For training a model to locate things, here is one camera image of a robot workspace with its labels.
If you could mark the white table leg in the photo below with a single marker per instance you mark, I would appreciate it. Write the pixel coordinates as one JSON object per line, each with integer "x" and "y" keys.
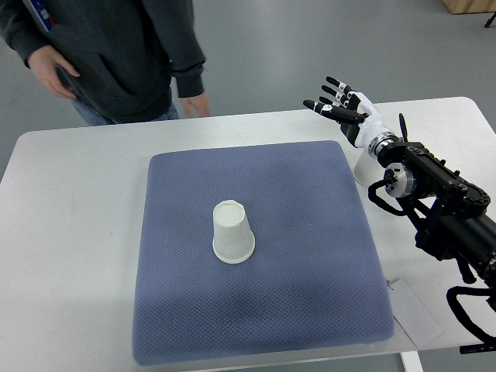
{"x": 411, "y": 362}

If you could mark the blue textured foam cushion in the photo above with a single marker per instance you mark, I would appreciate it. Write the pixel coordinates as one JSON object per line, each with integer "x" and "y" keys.
{"x": 313, "y": 280}

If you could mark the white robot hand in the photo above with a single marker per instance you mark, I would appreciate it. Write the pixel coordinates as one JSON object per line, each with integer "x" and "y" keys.
{"x": 348, "y": 106}

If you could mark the white paper tag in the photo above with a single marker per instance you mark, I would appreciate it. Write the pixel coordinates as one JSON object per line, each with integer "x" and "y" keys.
{"x": 411, "y": 314}

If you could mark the white paper cup on cushion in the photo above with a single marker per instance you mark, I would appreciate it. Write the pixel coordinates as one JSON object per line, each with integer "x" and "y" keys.
{"x": 233, "y": 240}

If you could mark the wooden box corner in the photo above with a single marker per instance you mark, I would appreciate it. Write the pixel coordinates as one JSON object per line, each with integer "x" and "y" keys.
{"x": 462, "y": 7}

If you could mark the person in dark hoodie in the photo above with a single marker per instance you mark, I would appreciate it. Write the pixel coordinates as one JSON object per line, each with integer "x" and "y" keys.
{"x": 133, "y": 56}

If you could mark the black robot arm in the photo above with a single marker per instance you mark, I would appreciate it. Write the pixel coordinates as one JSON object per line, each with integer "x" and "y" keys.
{"x": 448, "y": 212}

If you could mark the white paper cup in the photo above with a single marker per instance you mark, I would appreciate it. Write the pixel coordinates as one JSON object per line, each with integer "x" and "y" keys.
{"x": 367, "y": 170}
{"x": 233, "y": 240}

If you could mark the black tripod leg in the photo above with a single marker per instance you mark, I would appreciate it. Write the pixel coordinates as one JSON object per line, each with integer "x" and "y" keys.
{"x": 490, "y": 21}

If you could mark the person's left hand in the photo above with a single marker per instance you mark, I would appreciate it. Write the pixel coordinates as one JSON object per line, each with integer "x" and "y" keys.
{"x": 197, "y": 106}

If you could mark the black table control panel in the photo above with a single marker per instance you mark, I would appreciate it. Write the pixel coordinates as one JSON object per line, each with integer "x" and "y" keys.
{"x": 476, "y": 348}

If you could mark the person's right hand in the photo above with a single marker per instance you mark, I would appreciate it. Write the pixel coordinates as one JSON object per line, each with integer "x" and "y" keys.
{"x": 44, "y": 63}

